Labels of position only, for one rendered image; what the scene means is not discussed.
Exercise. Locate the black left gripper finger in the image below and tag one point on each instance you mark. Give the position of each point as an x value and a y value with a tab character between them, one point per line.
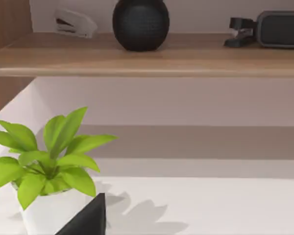
93	218

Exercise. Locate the green plant in white pot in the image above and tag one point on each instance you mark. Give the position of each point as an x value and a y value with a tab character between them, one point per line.
46	171

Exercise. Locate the wooden shelf unit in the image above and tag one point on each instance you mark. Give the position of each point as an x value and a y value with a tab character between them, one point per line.
137	58

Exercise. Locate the white stapler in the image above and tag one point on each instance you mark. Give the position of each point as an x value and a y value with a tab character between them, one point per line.
76	24

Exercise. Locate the round black speaker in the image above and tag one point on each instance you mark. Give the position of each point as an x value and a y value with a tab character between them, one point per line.
140	24

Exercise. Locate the black stapler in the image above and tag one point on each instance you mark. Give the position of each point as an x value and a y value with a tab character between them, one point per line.
240	34

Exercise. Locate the grey rectangular speaker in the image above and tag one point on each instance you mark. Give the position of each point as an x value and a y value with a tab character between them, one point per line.
281	29

